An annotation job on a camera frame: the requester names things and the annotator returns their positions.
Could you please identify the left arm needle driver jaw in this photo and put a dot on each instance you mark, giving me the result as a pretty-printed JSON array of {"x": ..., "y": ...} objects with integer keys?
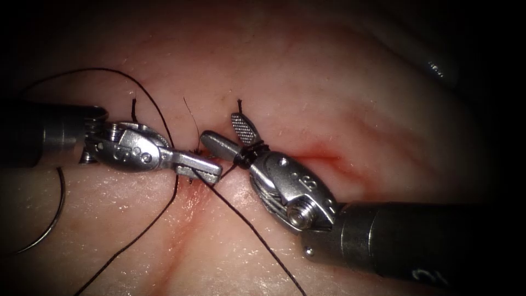
[
  {"x": 197, "y": 161},
  {"x": 203, "y": 176}
]

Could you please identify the left arm needle driver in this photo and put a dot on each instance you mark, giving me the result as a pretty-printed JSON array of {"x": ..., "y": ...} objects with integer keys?
[{"x": 131, "y": 150}]

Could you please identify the right arm needle driver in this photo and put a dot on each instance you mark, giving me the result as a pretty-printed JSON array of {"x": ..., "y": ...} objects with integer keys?
[{"x": 287, "y": 185}]

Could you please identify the right arm needle driver jaw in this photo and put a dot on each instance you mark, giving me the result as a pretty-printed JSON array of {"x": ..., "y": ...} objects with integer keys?
[
  {"x": 220, "y": 146},
  {"x": 245, "y": 128}
]

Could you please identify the black thread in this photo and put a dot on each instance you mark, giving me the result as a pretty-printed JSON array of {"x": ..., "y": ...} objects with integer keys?
[{"x": 246, "y": 218}]

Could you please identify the dark left arm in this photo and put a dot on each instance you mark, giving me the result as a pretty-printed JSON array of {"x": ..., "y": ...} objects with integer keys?
[{"x": 41, "y": 131}]

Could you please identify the dark right arm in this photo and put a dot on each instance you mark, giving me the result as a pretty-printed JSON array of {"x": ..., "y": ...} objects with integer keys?
[{"x": 411, "y": 238}]

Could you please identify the black stitching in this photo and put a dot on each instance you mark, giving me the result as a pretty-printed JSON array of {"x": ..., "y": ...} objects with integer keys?
[{"x": 134, "y": 109}]

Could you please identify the tissue pad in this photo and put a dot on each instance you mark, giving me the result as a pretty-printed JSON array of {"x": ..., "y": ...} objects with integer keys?
[{"x": 287, "y": 102}]

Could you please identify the curved steel needle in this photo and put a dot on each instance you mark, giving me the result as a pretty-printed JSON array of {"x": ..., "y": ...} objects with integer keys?
[{"x": 64, "y": 197}]

